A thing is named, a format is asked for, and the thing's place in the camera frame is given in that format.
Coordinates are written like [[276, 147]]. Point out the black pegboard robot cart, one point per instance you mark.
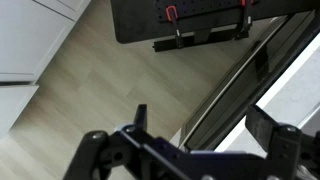
[[140, 20]]

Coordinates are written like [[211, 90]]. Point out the white floor cabinet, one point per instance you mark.
[[30, 36], [13, 106]]

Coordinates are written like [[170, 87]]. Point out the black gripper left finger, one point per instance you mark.
[[141, 116]]

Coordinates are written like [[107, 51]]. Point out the black glass oven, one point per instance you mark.
[[240, 86]]

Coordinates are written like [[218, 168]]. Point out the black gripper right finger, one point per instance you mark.
[[261, 125]]

